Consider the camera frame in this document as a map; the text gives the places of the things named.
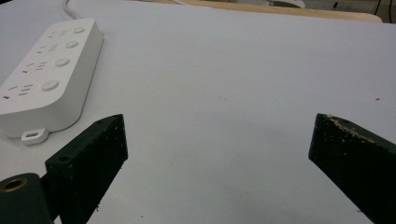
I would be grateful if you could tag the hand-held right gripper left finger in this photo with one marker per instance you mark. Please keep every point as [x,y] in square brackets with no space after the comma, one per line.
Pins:
[93,165]

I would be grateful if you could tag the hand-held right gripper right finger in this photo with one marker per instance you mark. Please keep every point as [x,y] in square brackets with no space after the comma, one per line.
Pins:
[358,161]

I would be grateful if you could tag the white power strip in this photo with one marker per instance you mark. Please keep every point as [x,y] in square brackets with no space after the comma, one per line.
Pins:
[46,77]

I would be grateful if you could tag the white object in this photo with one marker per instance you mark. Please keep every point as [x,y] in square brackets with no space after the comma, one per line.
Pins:
[288,3]

